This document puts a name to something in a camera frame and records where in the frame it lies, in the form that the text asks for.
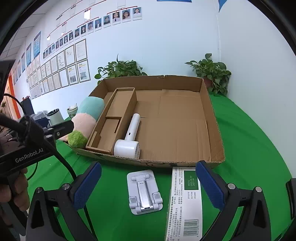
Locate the brown cardboard insert divider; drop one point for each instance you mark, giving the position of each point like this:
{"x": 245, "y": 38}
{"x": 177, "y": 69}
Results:
{"x": 113, "y": 122}

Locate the right potted green plant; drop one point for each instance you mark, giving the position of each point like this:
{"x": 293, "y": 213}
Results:
{"x": 215, "y": 74}

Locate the person's left hand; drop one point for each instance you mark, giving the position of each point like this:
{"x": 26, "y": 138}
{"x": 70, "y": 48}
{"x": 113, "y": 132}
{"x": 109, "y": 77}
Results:
{"x": 17, "y": 191}

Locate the green table cloth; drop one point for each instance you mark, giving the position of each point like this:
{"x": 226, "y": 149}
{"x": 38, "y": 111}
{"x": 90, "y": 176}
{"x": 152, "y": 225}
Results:
{"x": 251, "y": 160}

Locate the white handheld fan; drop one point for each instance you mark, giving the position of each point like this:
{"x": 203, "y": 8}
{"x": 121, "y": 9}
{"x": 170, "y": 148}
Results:
{"x": 129, "y": 148}

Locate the potted green plant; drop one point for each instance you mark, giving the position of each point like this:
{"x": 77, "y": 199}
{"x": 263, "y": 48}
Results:
{"x": 119, "y": 68}
{"x": 215, "y": 74}

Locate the left potted green plant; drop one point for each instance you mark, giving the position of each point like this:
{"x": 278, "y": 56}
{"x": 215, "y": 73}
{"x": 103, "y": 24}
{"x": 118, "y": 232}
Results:
{"x": 119, "y": 68}

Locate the patterned paper cup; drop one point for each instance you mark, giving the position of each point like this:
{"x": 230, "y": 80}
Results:
{"x": 72, "y": 110}

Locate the large cardboard box tray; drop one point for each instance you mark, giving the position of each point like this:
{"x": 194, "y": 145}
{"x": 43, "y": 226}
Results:
{"x": 177, "y": 126}

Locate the white mug with handle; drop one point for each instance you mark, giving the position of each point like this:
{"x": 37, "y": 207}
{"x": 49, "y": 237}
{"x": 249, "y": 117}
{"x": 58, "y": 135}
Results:
{"x": 55, "y": 117}

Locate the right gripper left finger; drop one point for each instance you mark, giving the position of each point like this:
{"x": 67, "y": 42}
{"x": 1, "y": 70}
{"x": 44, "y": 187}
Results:
{"x": 43, "y": 224}

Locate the pastel plush toy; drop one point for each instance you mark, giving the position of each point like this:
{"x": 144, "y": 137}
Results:
{"x": 84, "y": 121}

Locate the white green medicine box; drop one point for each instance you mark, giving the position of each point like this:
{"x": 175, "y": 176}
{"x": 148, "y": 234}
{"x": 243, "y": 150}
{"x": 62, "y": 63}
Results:
{"x": 185, "y": 214}

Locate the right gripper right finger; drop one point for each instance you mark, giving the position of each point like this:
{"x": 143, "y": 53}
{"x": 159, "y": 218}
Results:
{"x": 254, "y": 221}

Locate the white folding phone stand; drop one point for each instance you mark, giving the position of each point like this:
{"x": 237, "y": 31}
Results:
{"x": 143, "y": 193}

